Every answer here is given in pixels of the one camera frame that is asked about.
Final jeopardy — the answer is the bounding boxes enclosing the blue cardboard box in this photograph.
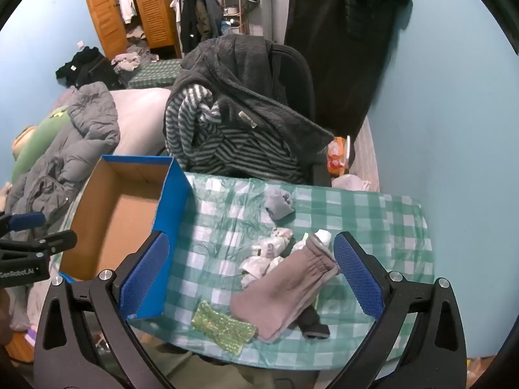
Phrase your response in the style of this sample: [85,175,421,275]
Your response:
[59,155,193,320]

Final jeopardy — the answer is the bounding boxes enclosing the grey clothes pile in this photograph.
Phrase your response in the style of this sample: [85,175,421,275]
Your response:
[111,46,159,74]

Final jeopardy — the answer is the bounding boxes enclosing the green plush pillow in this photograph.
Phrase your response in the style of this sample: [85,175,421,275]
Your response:
[11,105,69,183]

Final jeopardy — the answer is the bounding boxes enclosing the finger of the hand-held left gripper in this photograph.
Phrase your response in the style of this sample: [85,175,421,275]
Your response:
[0,230,78,258]
[0,212,46,236]

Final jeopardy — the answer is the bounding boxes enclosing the black hanging garment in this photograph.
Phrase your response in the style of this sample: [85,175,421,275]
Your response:
[284,0,410,142]

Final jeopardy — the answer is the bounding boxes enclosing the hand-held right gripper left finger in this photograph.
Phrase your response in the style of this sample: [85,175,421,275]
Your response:
[33,230,175,389]

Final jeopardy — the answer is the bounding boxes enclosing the green sparkly cloth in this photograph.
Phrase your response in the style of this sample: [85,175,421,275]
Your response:
[191,301,258,355]

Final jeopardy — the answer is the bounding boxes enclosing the green checkered bench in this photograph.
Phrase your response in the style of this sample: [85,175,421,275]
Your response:
[127,59,183,89]

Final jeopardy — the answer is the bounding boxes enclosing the grey striped sweater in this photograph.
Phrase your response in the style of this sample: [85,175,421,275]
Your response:
[163,84,309,185]

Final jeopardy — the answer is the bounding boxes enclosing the white door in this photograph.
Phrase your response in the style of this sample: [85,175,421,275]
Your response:
[259,0,295,47]

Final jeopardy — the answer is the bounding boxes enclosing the black clothes pile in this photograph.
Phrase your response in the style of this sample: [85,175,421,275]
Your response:
[55,46,122,90]

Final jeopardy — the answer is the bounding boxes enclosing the green checkered tablecloth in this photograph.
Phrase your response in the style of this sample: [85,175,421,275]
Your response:
[126,172,434,371]

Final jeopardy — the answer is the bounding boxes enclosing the wooden louvred wardrobe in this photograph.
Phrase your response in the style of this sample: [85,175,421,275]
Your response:
[81,0,183,59]

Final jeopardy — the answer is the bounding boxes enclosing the mauve long sock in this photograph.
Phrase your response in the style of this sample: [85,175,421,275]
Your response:
[230,233,341,343]

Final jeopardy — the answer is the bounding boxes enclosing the grey puffer jacket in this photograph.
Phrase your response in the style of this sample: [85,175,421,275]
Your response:
[14,82,121,236]

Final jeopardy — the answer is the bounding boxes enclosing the white plastic bag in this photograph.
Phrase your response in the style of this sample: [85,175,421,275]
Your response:
[332,174,371,192]

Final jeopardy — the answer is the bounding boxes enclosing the dark jackets on rack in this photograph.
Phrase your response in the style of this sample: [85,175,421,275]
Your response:
[170,0,223,53]

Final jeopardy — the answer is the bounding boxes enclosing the grey balled sock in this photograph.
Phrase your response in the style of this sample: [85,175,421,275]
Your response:
[264,188,295,221]

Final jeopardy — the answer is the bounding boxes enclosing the beige striped cloth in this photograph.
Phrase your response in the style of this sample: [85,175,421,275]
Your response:
[352,117,380,192]

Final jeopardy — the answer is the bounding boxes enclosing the pile of clothes on chair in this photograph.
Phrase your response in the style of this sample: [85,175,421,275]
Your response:
[170,34,335,183]

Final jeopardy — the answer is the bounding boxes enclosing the black sock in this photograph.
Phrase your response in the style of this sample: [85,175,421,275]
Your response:
[296,304,331,340]

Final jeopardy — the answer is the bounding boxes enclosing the person's olive trousers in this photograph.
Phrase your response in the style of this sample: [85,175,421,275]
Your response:
[162,344,284,389]

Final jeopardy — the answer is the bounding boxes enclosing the white sock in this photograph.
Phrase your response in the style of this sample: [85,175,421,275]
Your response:
[292,229,333,252]

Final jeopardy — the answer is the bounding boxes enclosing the black office chair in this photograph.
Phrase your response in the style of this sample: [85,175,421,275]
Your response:
[268,42,337,187]

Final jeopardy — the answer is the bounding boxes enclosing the white patterned socks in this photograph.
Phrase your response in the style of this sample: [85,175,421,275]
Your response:
[239,228,295,288]

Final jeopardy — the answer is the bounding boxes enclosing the orange plastic bag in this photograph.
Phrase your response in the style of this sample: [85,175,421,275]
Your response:
[326,136,351,177]

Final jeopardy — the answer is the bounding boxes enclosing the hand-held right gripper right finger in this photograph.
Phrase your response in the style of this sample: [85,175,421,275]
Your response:
[324,231,469,389]

